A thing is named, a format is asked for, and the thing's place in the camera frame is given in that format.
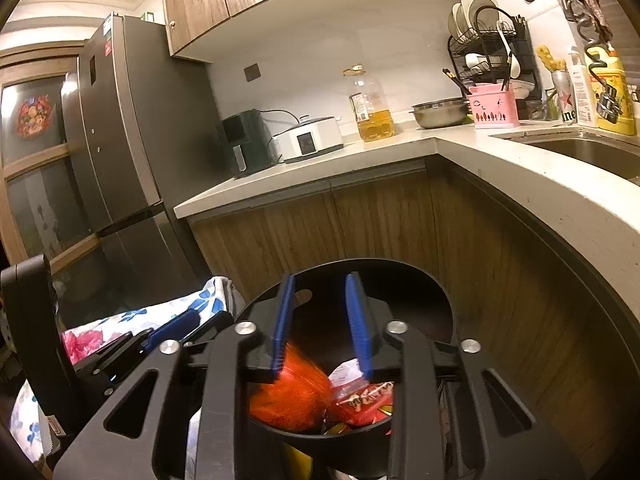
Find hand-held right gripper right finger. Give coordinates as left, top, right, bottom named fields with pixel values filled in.
left=346, top=272, right=586, bottom=480

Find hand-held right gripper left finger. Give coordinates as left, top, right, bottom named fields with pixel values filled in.
left=52, top=274, right=301, bottom=480

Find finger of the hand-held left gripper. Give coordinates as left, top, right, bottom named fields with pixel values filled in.
left=75, top=330, right=153, bottom=387
left=145, top=308, right=236, bottom=356

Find pink plastic bag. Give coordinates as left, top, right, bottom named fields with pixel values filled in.
left=61, top=331, right=107, bottom=367

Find red paper cup gold inside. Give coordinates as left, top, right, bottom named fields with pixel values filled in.
left=336, top=381, right=397, bottom=425

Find black trash bin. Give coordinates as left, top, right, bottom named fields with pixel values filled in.
left=239, top=259, right=462, bottom=480

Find blue floral tablecloth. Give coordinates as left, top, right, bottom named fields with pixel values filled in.
left=10, top=275, right=237, bottom=463

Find kitchen counter with wooden cabinets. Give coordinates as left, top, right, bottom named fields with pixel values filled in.
left=173, top=122, right=640, bottom=480

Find wooden framed glass door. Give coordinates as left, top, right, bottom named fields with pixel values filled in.
left=0, top=52, right=103, bottom=288

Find black air fryer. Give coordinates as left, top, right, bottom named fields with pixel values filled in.
left=221, top=109, right=274, bottom=179

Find white electric cooker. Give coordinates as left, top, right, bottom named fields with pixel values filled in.
left=271, top=115, right=345, bottom=164

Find grey refrigerator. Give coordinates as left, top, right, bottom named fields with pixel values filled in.
left=60, top=14, right=222, bottom=322

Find round floral door decoration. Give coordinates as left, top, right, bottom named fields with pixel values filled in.
left=16, top=96, right=54, bottom=139

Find cooking oil bottle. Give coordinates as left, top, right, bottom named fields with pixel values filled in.
left=342, top=64, right=396, bottom=144

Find metal bowl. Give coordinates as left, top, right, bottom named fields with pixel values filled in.
left=411, top=97, right=471, bottom=130

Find pink utensil holder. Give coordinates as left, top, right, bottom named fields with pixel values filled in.
left=467, top=82, right=521, bottom=129

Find steel sink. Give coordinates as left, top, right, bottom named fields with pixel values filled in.
left=520, top=131, right=640, bottom=182

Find green beer can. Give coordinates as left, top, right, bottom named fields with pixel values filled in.
left=550, top=70, right=581, bottom=124

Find white ladle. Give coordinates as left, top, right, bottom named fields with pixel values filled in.
left=496, top=20, right=522, bottom=81

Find white pump bottle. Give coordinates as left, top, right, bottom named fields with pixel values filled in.
left=567, top=46, right=599, bottom=127

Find black dish rack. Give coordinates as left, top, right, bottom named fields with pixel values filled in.
left=446, top=0, right=542, bottom=112

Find yellow sponge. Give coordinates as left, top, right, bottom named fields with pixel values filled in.
left=537, top=44, right=569, bottom=74

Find white plate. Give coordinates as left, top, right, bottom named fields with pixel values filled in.
left=460, top=0, right=499, bottom=27

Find yellow detergent bottle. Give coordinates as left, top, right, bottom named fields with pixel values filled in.
left=585, top=46, right=637, bottom=137

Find metal spring faucet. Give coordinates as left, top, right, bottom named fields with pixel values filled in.
left=557, top=0, right=623, bottom=122

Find window blinds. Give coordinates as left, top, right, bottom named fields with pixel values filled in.
left=542, top=0, right=640, bottom=58

